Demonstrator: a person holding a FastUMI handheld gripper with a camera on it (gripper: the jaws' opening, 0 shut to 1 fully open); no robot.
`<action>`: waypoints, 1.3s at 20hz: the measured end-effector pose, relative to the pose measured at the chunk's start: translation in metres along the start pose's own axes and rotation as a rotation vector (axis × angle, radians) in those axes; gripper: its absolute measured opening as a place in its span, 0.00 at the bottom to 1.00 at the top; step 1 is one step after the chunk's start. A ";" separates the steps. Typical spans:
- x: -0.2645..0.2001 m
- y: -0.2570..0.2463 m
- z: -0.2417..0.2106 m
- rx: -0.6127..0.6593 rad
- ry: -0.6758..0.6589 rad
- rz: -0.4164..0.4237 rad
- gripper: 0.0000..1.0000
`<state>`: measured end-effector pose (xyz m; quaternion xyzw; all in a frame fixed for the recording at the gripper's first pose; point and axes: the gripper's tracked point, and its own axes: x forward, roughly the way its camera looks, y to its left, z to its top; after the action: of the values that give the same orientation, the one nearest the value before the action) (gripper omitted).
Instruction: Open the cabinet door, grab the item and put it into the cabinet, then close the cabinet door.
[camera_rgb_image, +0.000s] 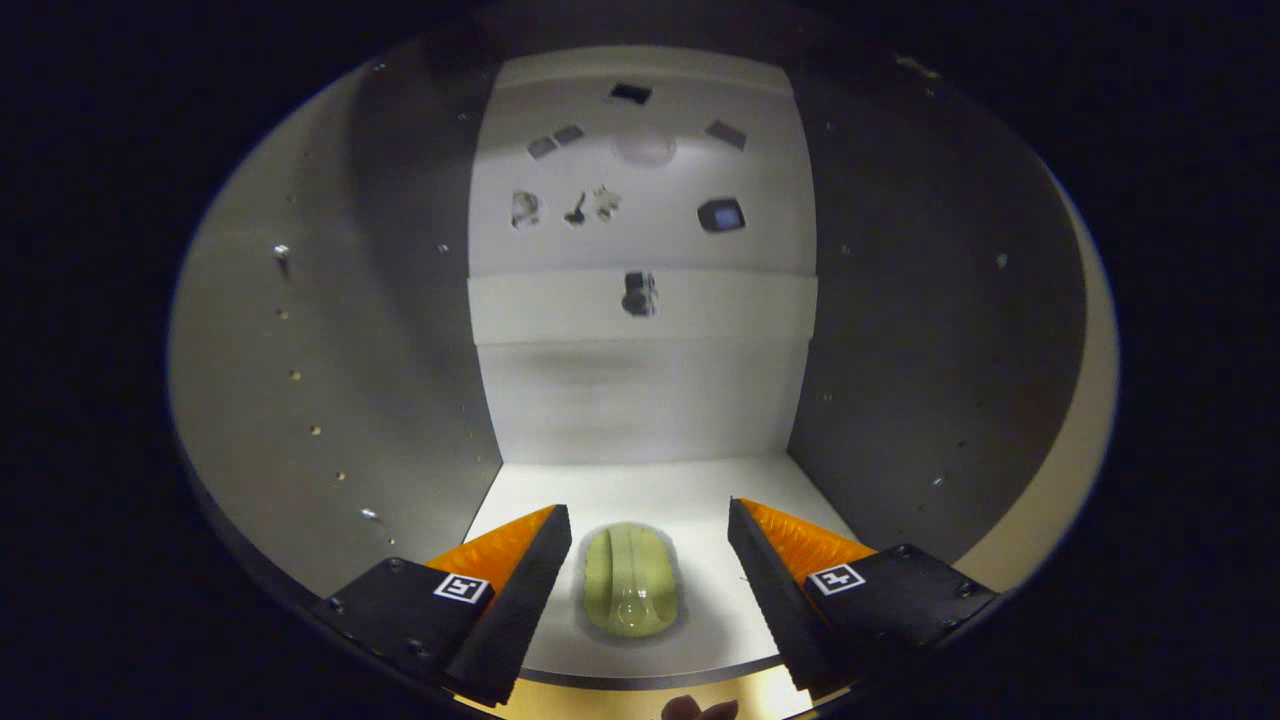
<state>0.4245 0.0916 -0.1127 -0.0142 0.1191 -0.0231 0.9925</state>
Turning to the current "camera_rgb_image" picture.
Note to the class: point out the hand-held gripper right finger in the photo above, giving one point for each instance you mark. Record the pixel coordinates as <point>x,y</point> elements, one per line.
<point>775,610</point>

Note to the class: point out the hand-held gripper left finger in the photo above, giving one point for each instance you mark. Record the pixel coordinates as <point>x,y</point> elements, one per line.
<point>520,620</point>

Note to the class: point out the pale green rounded object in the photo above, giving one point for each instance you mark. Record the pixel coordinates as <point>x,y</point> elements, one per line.
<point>630,580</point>

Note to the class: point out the grey cabinet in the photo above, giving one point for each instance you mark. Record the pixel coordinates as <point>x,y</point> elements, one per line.
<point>350,350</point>

